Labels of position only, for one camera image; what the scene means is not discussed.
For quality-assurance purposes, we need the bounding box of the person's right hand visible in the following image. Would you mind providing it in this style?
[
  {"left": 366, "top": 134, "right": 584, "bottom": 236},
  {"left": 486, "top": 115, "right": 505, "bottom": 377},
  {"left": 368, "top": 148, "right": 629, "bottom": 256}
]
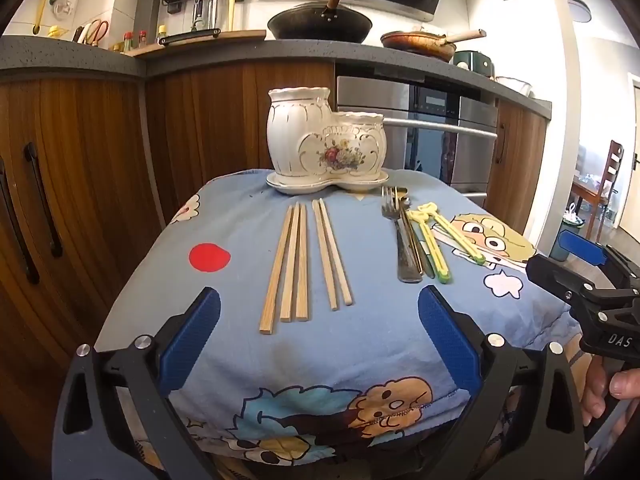
[{"left": 581, "top": 357, "right": 640, "bottom": 428}]

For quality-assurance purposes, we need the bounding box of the wooden cabinet beside oven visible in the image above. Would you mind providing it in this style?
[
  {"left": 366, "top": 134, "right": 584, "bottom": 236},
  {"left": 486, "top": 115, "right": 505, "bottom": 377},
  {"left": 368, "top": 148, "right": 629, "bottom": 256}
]
[{"left": 145, "top": 60, "right": 336, "bottom": 221}]

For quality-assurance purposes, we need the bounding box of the white floral ceramic cutlery holder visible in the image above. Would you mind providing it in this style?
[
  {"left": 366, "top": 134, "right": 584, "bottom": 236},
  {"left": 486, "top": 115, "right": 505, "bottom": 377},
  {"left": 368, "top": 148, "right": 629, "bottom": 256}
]
[{"left": 266, "top": 87, "right": 387, "bottom": 186}]

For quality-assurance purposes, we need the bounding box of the narrow wooden cabinet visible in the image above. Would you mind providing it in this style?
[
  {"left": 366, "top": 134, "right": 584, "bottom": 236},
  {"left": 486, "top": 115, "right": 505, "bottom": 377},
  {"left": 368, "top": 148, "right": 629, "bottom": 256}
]
[{"left": 486, "top": 99, "right": 551, "bottom": 236}]

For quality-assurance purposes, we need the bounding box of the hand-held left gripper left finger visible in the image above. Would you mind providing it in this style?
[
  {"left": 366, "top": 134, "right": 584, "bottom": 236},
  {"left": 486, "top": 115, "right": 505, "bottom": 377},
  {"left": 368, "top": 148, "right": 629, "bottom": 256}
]
[{"left": 52, "top": 286, "right": 222, "bottom": 480}]

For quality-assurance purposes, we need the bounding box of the long steel oven handle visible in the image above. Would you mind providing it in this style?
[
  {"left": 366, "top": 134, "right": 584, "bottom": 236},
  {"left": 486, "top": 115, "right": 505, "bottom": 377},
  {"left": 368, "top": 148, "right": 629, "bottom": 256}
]
[{"left": 384, "top": 116, "right": 497, "bottom": 142}]

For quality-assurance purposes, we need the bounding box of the black wok with wooden handle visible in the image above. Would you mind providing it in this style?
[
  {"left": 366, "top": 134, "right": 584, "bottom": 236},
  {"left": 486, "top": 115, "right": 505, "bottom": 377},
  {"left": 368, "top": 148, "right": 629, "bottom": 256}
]
[{"left": 267, "top": 0, "right": 373, "bottom": 44}]

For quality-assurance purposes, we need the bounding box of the blue cartoon printed cloth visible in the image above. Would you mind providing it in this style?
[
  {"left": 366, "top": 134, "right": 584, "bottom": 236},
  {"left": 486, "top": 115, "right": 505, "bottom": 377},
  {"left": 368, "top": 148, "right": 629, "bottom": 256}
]
[{"left": 95, "top": 167, "right": 583, "bottom": 463}]

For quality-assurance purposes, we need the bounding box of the yellow plastic food pick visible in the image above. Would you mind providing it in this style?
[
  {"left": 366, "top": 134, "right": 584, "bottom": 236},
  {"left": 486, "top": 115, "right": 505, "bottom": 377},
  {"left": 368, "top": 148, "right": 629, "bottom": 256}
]
[
  {"left": 407, "top": 209, "right": 453, "bottom": 283},
  {"left": 422, "top": 202, "right": 486, "bottom": 266}
]

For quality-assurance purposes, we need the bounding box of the wooden dining chair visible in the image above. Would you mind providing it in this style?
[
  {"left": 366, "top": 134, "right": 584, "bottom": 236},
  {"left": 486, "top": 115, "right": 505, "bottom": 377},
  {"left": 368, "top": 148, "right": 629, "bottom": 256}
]
[{"left": 594, "top": 140, "right": 626, "bottom": 247}]

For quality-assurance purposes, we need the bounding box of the wooden corner cabinet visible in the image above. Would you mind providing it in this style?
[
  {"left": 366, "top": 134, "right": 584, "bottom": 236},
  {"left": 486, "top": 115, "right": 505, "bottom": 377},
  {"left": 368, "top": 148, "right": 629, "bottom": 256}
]
[{"left": 0, "top": 67, "right": 166, "bottom": 461}]

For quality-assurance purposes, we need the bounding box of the grey kitchen countertop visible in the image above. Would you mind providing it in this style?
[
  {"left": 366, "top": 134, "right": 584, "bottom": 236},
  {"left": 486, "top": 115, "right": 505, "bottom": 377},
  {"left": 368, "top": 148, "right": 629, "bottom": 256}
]
[{"left": 0, "top": 35, "right": 553, "bottom": 113}]

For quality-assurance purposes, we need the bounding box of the brown frying pan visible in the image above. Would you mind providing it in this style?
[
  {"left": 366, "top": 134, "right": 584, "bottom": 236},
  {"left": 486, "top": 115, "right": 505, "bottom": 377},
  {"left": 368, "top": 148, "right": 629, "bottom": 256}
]
[{"left": 380, "top": 28, "right": 487, "bottom": 63}]

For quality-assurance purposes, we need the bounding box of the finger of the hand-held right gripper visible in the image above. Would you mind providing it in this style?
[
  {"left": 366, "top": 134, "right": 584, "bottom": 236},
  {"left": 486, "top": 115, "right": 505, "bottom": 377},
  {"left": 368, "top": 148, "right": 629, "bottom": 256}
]
[
  {"left": 526, "top": 254, "right": 601, "bottom": 306},
  {"left": 558, "top": 232, "right": 640, "bottom": 288}
]

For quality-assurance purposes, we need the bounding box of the silver metal fork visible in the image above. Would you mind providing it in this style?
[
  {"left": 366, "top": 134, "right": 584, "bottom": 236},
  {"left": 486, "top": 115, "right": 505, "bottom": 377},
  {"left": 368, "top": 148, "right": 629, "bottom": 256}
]
[{"left": 381, "top": 186, "right": 423, "bottom": 284}]

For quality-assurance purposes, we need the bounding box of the white ceramic tray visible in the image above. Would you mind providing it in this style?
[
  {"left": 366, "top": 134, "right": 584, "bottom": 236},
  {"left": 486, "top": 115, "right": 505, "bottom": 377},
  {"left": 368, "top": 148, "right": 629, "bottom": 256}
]
[{"left": 265, "top": 170, "right": 390, "bottom": 196}]

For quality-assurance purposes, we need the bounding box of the ceiling lamp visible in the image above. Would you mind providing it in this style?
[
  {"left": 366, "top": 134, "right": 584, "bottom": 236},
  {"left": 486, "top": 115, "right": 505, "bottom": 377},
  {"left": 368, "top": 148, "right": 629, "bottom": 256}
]
[{"left": 560, "top": 0, "right": 592, "bottom": 23}]

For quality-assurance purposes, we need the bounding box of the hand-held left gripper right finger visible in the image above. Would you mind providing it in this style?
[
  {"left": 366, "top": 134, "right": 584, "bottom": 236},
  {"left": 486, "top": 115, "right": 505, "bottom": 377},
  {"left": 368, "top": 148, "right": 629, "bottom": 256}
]
[{"left": 418, "top": 285, "right": 586, "bottom": 480}]

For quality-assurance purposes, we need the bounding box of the clear glass bowl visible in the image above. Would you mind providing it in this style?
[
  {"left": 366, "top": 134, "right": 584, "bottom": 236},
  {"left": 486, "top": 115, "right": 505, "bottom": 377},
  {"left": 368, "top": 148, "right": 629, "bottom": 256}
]
[{"left": 495, "top": 76, "right": 533, "bottom": 98}]

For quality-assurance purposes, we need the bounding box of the stainless steel built-in oven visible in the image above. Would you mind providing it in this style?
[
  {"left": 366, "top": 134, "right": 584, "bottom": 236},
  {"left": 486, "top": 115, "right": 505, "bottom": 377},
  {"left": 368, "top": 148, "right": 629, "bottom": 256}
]
[{"left": 336, "top": 76, "right": 498, "bottom": 207}]

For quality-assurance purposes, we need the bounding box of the wooden cutting board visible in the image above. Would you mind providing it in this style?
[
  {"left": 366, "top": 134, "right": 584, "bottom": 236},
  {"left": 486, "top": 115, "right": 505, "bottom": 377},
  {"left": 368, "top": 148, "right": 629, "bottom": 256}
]
[{"left": 122, "top": 30, "right": 267, "bottom": 57}]

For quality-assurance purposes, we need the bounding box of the metal spoon with flower head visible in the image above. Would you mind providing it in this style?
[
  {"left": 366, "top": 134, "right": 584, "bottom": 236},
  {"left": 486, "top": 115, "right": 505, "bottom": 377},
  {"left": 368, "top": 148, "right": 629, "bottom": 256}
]
[{"left": 394, "top": 186, "right": 435, "bottom": 281}]

